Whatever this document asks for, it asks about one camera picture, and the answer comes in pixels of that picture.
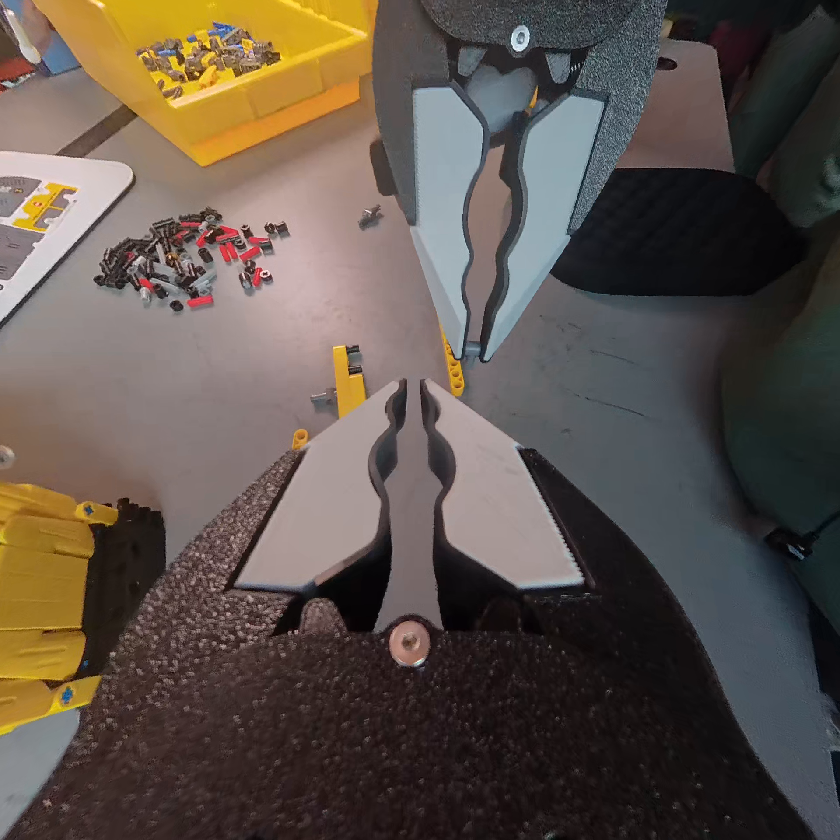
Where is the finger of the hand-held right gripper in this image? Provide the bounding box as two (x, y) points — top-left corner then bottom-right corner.
(409, 84), (490, 360)
(479, 92), (608, 363)

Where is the long yellow lego beam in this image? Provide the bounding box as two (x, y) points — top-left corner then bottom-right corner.
(438, 315), (468, 396)
(331, 344), (368, 419)

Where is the black quilted cushion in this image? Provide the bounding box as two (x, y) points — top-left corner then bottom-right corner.
(551, 167), (808, 299)

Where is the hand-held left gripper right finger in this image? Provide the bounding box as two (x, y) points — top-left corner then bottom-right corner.
(420, 378), (586, 630)

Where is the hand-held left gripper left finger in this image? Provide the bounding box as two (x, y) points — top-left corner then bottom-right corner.
(233, 378), (408, 632)

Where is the lego instruction booklet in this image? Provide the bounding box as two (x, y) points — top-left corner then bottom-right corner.
(0, 151), (135, 327)

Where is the heap of grey lego parts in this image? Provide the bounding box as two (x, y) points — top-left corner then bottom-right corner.
(136, 23), (283, 99)

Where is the pile of small lego pieces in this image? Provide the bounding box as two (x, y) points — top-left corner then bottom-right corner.
(94, 206), (291, 312)

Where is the yellow plastic bin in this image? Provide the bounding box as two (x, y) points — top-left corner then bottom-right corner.
(29, 0), (370, 168)

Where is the black drawstring cord with toggle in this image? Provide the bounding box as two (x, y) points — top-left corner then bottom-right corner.
(764, 518), (840, 562)

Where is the yellow black lego vehicle model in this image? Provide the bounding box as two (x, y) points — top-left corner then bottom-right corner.
(0, 482), (166, 736)

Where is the light blue box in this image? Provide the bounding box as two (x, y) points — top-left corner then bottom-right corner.
(39, 26), (83, 76)

